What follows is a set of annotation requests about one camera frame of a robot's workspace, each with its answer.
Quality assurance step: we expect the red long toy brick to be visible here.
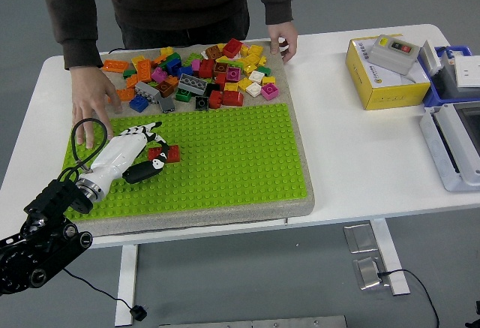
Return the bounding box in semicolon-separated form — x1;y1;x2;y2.
147;144;182;164

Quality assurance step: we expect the person's left hand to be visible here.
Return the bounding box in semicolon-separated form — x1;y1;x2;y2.
267;20;299;65

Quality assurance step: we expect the grey foam mat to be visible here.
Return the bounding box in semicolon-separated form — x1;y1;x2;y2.
76;40;316;238

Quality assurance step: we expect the light grey junction box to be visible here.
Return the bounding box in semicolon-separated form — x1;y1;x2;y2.
418;101;480;193

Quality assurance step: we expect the white table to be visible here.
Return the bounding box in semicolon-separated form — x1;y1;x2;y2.
0;23;480;257

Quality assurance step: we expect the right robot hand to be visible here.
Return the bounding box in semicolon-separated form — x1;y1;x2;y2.
464;299;480;328

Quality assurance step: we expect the grey switch box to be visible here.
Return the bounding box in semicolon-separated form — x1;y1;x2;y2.
369;34;420;76

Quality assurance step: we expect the black floor cable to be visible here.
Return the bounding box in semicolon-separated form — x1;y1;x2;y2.
376;269;440;328

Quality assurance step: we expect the person's right hand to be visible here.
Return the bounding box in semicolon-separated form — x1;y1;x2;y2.
70;65;123;150

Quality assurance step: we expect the metal floor strip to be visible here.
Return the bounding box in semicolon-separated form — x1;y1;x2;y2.
159;315;348;328

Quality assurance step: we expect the light grey long toy brick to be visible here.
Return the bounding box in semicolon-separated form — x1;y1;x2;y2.
133;81;162;104

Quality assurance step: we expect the silver floor plate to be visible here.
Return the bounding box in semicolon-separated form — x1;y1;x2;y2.
352;256;391;290
343;223;378;254

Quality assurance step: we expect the yellow cardboard box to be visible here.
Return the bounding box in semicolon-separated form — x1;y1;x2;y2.
345;35;431;111

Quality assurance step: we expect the white wall socket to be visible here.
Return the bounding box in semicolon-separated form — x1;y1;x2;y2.
454;56;480;89

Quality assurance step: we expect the blue plastic bin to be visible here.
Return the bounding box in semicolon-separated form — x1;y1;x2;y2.
418;45;480;110

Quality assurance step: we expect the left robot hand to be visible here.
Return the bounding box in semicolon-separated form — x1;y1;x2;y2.
84;120;170;198

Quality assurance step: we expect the white plastic component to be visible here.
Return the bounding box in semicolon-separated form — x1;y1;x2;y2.
418;39;443;77

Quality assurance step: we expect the green studded baseplate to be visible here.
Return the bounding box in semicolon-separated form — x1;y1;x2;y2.
62;103;309;221

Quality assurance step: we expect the white table leg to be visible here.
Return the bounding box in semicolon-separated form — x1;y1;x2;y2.
114;243;140;327
369;218;411;296

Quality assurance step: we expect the dark grey plastic component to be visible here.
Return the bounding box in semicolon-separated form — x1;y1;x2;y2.
434;50;461;98

